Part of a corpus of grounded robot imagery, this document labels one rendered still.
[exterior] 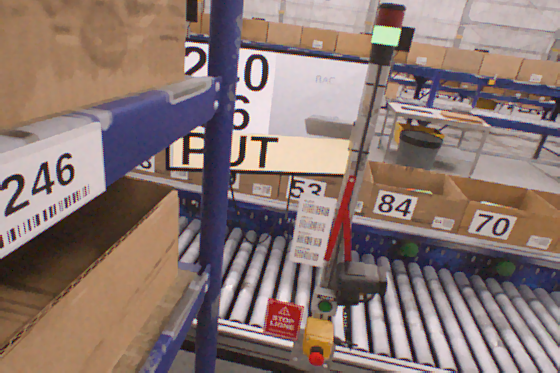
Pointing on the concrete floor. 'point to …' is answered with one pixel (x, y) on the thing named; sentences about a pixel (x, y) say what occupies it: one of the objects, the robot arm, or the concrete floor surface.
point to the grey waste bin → (417, 149)
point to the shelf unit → (166, 335)
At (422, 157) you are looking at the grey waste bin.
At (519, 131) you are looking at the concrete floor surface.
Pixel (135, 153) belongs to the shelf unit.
